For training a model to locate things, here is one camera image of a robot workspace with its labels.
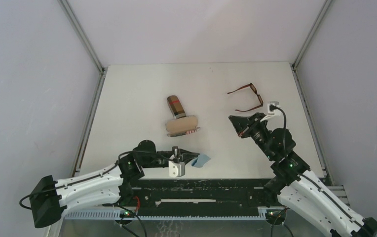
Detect flag print glasses case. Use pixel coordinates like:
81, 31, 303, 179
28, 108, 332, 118
165, 116, 200, 137

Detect brown striped glasses case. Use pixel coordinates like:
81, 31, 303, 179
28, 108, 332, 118
166, 95, 187, 119

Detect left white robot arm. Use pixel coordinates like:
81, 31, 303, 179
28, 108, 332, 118
27, 140, 200, 229

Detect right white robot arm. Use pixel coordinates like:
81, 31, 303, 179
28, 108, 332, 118
228, 113, 377, 237

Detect brown tortoise sunglasses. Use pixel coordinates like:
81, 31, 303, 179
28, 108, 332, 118
226, 83, 264, 113

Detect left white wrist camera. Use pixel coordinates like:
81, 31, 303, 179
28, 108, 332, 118
168, 146, 186, 178

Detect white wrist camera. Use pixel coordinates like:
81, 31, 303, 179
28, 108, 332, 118
168, 146, 186, 178
260, 101, 282, 122

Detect right black camera cable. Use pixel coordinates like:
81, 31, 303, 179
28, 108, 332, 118
268, 104, 369, 237

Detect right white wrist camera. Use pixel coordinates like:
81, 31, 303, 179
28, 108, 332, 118
260, 101, 282, 122

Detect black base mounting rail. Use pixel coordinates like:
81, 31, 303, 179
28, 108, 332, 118
117, 178, 285, 218

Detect right aluminium frame post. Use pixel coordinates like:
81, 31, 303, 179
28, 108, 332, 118
291, 0, 334, 178

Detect aluminium frame post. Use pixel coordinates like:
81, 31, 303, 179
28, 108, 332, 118
58, 0, 106, 177
291, 0, 334, 178

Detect left aluminium frame post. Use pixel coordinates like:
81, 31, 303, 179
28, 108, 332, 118
58, 0, 106, 177

